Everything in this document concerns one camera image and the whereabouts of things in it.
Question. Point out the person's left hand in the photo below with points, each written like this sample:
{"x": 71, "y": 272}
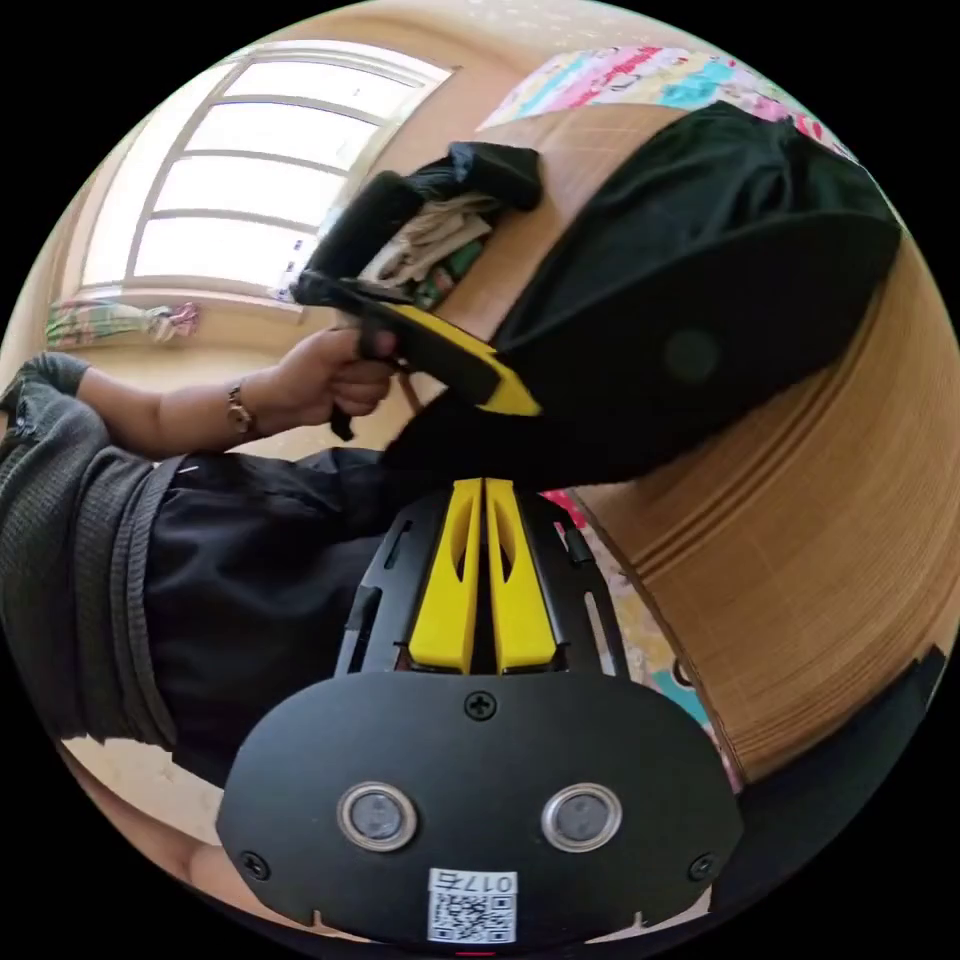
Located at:
{"x": 322, "y": 379}

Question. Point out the black pants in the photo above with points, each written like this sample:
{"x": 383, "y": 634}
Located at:
{"x": 675, "y": 300}

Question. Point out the person's left forearm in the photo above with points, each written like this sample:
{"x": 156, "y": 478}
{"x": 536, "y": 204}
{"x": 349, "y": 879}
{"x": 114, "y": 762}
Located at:
{"x": 180, "y": 416}

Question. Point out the person's body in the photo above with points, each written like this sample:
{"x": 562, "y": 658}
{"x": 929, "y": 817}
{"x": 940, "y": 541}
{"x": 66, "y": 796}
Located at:
{"x": 82, "y": 570}

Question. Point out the bed with woven mat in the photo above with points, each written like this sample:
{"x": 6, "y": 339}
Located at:
{"x": 795, "y": 540}

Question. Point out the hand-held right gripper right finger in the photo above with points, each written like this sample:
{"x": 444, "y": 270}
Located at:
{"x": 521, "y": 600}

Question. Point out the window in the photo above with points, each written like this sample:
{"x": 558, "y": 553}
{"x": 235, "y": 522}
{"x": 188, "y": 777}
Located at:
{"x": 247, "y": 172}

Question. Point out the pile of clothes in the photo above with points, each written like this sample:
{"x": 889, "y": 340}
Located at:
{"x": 442, "y": 225}

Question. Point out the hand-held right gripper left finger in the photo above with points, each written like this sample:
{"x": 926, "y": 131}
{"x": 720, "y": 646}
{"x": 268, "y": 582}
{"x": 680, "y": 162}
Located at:
{"x": 444, "y": 600}

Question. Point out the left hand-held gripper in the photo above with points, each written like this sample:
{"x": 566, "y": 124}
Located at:
{"x": 364, "y": 232}

